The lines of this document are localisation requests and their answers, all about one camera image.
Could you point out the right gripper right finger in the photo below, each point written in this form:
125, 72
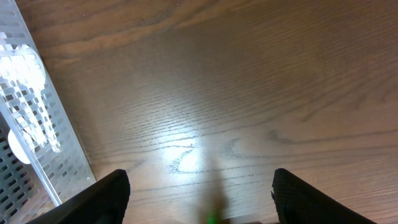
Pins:
298, 202

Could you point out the clear plastic basket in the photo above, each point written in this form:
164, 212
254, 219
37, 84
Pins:
31, 108

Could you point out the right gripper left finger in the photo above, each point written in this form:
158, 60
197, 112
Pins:
104, 202

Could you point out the white plastic spoon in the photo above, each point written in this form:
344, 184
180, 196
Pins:
16, 148

